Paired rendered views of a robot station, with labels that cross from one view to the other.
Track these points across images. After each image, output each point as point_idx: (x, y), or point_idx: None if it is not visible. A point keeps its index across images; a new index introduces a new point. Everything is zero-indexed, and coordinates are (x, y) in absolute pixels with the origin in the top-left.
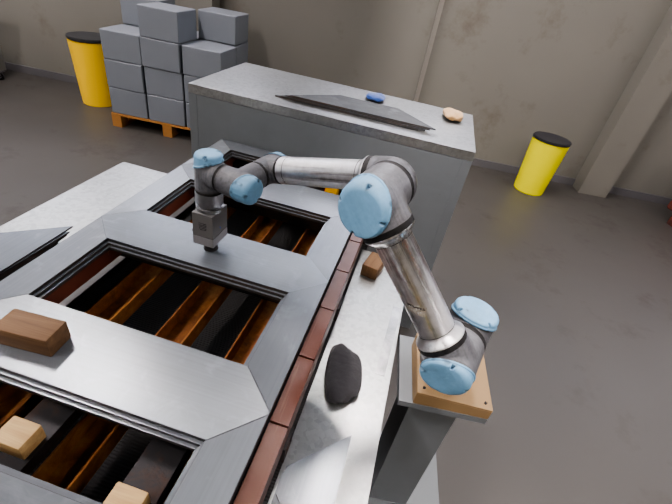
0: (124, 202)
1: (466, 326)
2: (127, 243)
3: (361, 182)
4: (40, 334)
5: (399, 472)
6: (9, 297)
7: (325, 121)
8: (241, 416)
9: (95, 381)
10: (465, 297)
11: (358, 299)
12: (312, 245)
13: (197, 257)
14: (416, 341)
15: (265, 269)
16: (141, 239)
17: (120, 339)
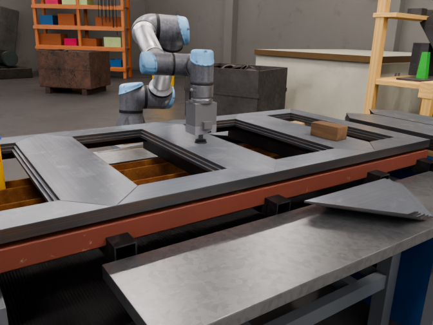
0: (243, 177)
1: (145, 85)
2: (261, 154)
3: (185, 17)
4: (323, 121)
5: None
6: (346, 149)
7: None
8: (249, 115)
9: (301, 126)
10: (127, 84)
11: (111, 159)
12: (120, 137)
13: (216, 140)
14: (167, 94)
15: (180, 130)
16: (248, 153)
17: (286, 130)
